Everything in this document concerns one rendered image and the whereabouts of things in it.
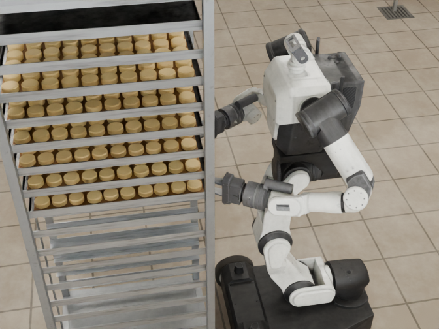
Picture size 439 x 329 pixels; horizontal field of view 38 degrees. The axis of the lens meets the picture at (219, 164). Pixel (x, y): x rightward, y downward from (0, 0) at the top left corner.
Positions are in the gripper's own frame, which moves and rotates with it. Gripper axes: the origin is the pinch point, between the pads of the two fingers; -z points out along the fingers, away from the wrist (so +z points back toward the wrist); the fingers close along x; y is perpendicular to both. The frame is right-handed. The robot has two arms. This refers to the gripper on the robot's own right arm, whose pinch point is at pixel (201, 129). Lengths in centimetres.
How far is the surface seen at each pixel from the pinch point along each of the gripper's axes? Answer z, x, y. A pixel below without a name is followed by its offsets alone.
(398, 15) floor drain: 327, -105, -138
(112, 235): -32, -54, -23
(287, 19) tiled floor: 248, -105, -194
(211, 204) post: -22.8, -1.8, 34.1
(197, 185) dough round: -22.3, 1.1, 25.7
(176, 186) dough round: -28.2, 1.1, 21.7
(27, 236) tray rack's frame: -76, -7, 3
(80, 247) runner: -61, -18, 8
